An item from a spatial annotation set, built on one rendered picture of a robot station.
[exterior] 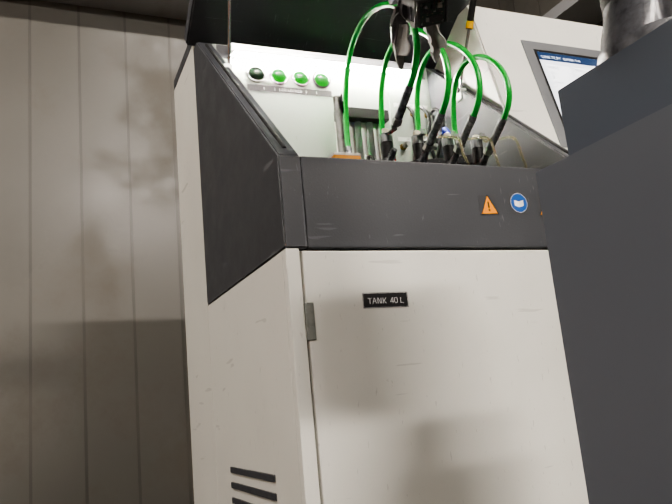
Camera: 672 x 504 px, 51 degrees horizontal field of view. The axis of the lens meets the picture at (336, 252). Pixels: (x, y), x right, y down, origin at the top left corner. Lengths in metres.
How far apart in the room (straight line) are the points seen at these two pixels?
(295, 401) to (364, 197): 0.36
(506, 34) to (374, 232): 0.96
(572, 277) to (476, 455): 0.47
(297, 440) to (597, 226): 0.55
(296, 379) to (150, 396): 1.98
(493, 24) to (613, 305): 1.30
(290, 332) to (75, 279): 2.03
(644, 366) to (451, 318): 0.50
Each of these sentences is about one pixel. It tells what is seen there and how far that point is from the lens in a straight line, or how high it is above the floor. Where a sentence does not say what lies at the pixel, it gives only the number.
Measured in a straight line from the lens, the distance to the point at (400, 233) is 1.21.
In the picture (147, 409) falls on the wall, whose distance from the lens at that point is 3.04.
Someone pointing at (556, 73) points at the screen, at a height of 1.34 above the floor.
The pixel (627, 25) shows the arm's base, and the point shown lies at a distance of 0.91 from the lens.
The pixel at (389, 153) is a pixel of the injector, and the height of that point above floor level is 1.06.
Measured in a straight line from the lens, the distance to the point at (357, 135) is 1.85.
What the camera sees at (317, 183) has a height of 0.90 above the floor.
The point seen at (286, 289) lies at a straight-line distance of 1.12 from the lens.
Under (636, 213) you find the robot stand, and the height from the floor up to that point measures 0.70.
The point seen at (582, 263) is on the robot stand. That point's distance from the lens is 0.85.
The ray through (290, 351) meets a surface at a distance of 1.11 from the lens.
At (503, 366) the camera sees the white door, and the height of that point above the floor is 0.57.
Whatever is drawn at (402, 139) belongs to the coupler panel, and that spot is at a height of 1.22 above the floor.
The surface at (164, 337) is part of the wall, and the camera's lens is 3.07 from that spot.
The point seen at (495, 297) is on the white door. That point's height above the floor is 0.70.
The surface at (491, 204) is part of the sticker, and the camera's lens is 1.33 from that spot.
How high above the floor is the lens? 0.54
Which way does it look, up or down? 12 degrees up
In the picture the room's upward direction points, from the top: 5 degrees counter-clockwise
